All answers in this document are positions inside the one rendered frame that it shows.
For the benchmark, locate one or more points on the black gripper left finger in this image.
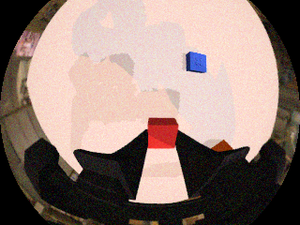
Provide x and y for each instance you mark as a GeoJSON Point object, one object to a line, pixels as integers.
{"type": "Point", "coordinates": [126, 164]}

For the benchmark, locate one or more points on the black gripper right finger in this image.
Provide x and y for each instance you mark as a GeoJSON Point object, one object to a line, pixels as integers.
{"type": "Point", "coordinates": [200, 164]}

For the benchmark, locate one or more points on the blue block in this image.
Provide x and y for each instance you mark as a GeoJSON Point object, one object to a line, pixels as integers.
{"type": "Point", "coordinates": [196, 62]}

